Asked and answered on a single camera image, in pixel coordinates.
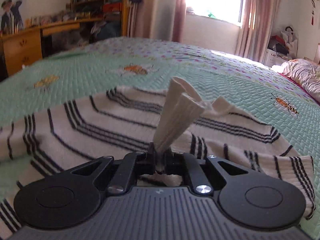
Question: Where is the white black striped sweater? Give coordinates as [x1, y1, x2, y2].
[0, 76, 317, 235]

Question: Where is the green quilted bee bedspread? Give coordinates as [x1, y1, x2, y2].
[0, 36, 320, 238]

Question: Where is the floral folded duvet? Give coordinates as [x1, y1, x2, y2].
[271, 59, 320, 103]

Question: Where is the nightstand clutter with plush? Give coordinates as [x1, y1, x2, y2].
[264, 26, 298, 67]

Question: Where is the wooden bookshelf desk unit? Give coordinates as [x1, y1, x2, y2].
[1, 0, 130, 79]

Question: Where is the pink curtain right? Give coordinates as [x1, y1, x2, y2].
[235, 0, 280, 63]

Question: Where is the poster of uniformed children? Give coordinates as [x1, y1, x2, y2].
[1, 0, 23, 34]

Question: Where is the hanging red tassel ornament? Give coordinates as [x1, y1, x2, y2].
[307, 0, 318, 27]

